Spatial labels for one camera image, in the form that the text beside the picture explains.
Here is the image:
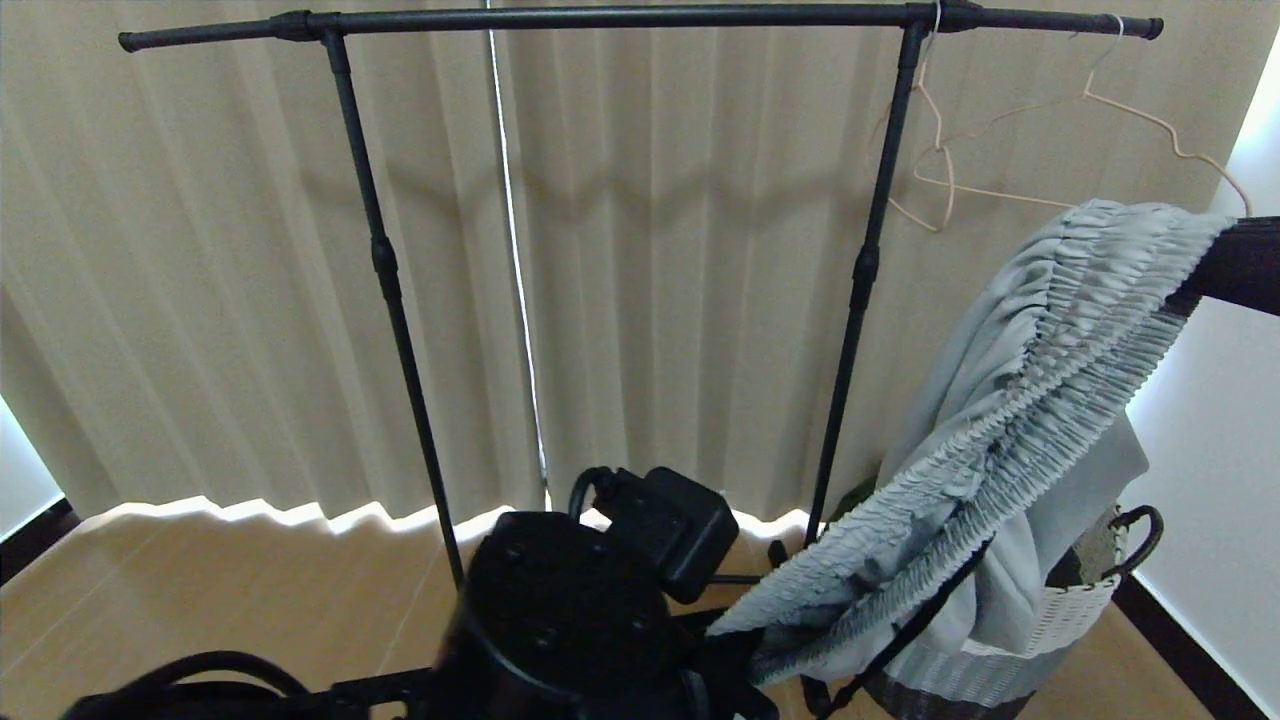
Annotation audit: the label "beige curtain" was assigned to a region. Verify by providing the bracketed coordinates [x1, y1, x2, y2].
[0, 0, 1280, 531]

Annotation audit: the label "black cable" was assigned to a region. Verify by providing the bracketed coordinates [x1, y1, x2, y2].
[100, 650, 313, 701]

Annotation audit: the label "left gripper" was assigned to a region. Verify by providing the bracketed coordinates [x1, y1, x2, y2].
[680, 605, 781, 720]

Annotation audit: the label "white laundry basket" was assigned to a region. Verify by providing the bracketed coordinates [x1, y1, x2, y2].
[862, 505, 1166, 720]

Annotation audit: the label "black clothes rack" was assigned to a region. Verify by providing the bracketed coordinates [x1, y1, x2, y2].
[118, 0, 1164, 720]

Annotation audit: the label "pale grey shorts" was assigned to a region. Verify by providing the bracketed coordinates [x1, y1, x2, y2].
[705, 198, 1239, 720]

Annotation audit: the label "pink clothes hanger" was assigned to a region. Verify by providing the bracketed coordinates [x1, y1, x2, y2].
[912, 15, 1253, 216]
[868, 30, 959, 236]

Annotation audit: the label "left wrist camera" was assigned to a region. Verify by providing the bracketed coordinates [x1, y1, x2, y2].
[590, 465, 741, 606]

